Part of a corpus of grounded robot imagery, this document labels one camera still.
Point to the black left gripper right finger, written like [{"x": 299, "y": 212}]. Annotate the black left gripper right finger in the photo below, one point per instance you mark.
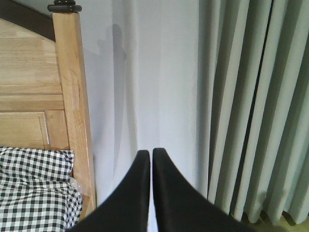
[{"x": 181, "y": 208}]

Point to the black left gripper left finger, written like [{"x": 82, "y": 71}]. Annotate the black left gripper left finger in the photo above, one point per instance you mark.
[{"x": 126, "y": 209}]

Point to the black white checkered bedding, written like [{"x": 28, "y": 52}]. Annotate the black white checkered bedding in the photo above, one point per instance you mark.
[{"x": 36, "y": 194}]

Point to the white sheer curtain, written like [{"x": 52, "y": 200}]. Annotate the white sheer curtain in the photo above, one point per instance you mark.
[{"x": 143, "y": 71}]

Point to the grey pleated curtain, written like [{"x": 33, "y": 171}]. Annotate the grey pleated curtain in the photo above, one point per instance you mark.
[{"x": 253, "y": 107}]

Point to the wooden bed frame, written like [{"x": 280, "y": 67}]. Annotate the wooden bed frame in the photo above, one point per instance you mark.
[{"x": 43, "y": 95}]

